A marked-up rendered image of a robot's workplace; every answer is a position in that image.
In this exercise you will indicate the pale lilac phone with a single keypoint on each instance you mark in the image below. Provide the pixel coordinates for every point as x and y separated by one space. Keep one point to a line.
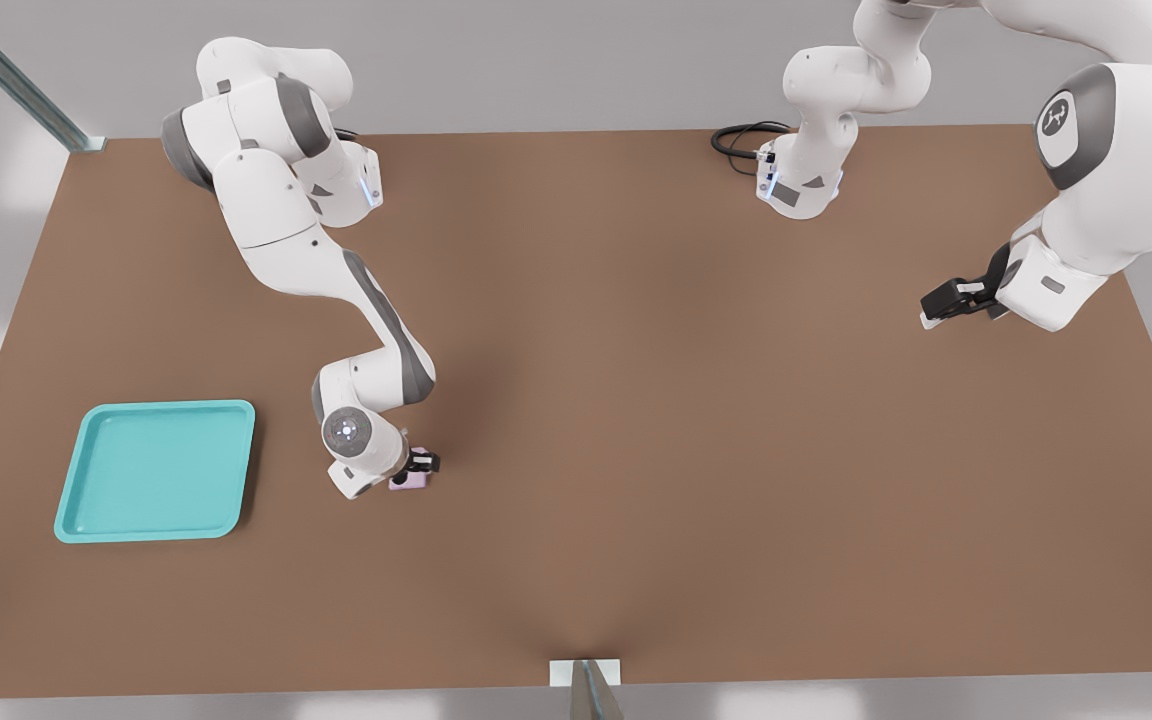
408 480

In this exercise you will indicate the pale blue-green tray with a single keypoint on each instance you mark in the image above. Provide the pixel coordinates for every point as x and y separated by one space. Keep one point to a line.
156 470

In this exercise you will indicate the silver frame post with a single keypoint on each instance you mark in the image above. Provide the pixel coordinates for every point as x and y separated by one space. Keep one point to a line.
11 75
591 690

